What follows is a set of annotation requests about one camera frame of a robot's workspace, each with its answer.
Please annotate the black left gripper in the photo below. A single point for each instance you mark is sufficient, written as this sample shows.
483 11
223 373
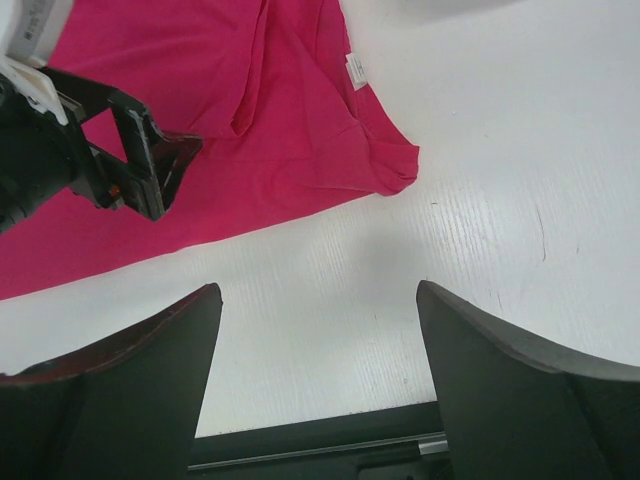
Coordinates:
41 157

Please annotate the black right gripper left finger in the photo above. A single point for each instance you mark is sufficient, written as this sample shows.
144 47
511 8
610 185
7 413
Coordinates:
124 407

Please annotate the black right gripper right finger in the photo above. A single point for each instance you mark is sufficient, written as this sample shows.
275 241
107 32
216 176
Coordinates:
516 405

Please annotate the pink t shirt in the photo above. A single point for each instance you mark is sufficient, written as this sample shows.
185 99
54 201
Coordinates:
289 126

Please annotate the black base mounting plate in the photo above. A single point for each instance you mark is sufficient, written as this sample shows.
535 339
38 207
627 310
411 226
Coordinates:
399 443

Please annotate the white plastic laundry basket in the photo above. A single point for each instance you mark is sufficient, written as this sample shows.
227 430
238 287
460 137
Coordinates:
429 11

